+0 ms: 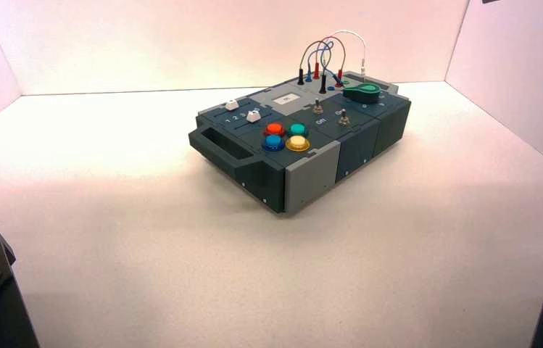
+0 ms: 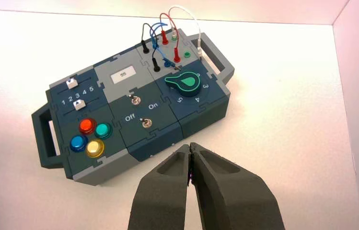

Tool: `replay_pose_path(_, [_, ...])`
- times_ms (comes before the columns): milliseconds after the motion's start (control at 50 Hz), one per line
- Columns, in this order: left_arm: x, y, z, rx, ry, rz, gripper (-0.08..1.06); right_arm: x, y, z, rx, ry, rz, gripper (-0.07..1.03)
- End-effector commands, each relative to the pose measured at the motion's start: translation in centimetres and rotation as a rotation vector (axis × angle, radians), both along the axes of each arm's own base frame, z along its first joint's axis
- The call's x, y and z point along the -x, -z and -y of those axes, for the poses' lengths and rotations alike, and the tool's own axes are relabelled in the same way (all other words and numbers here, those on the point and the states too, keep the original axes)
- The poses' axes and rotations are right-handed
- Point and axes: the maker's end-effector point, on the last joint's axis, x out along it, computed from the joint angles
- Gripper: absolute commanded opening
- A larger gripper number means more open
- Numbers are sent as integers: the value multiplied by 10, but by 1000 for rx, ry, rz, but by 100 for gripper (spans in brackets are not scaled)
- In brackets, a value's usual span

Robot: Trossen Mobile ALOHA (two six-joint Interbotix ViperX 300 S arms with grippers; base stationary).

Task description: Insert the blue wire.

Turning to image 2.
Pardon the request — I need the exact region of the blue push button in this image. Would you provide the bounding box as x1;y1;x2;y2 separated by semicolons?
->
69;135;88;153

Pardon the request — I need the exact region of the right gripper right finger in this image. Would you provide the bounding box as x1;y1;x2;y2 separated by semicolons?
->
190;142;286;230

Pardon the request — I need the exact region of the teal push button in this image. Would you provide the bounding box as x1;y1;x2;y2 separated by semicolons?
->
94;122;113;139

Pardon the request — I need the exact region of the red push button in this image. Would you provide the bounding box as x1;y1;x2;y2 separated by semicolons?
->
79;118;97;136

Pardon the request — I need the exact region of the white jumper wire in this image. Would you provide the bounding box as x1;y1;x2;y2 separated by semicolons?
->
167;4;204;58

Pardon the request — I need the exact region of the blue jumper wire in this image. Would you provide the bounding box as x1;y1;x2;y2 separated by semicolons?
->
148;22;183;71

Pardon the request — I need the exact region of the black jumper wire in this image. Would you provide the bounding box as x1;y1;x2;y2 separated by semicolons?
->
141;23;162;73

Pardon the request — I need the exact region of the yellow push button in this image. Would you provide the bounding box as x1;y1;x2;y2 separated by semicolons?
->
85;139;105;159

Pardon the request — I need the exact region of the white number display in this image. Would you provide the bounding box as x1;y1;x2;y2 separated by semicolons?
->
110;66;137;85

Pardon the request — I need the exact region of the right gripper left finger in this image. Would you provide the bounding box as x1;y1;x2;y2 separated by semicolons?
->
127;143;193;230

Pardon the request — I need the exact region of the green rotary knob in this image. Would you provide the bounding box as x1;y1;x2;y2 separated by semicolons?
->
164;71;203;97

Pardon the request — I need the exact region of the dark teal grey control box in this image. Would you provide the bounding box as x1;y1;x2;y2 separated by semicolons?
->
31;28;235;186

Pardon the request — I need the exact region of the red jumper wire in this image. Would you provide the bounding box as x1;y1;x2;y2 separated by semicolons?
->
159;12;182;63

